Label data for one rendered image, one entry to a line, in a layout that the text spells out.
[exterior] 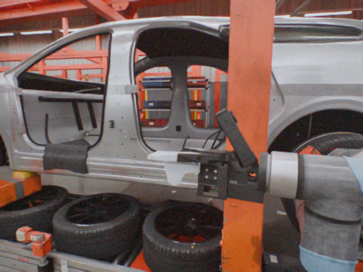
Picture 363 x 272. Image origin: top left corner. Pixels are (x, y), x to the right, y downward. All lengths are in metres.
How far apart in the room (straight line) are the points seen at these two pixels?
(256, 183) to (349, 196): 0.12
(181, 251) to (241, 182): 1.04
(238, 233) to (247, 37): 0.80
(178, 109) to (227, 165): 2.92
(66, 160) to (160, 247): 1.06
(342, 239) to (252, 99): 0.61
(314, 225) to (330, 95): 1.16
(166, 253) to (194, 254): 0.17
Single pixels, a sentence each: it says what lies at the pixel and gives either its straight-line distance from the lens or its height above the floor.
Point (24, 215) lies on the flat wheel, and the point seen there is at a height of 0.48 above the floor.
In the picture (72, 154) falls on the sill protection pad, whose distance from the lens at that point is 1.98.
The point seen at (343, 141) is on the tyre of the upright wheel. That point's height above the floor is 1.15.
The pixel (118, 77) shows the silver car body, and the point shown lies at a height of 1.54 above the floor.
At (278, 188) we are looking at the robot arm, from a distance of 0.38.
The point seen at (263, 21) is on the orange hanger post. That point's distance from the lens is 0.95.
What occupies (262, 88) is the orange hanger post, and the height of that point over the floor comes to 1.40.
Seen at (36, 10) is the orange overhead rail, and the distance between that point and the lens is 5.40.
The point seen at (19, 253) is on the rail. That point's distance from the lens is 1.94.
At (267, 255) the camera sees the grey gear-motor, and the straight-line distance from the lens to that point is 1.58.
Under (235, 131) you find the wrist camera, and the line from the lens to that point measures 0.39.
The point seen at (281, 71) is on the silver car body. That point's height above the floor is 1.53.
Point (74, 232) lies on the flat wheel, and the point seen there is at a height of 0.50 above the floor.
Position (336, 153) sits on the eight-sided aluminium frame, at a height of 1.10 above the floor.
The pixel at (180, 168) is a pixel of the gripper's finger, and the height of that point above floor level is 1.22.
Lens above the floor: 1.33
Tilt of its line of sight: 8 degrees down
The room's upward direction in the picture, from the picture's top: straight up
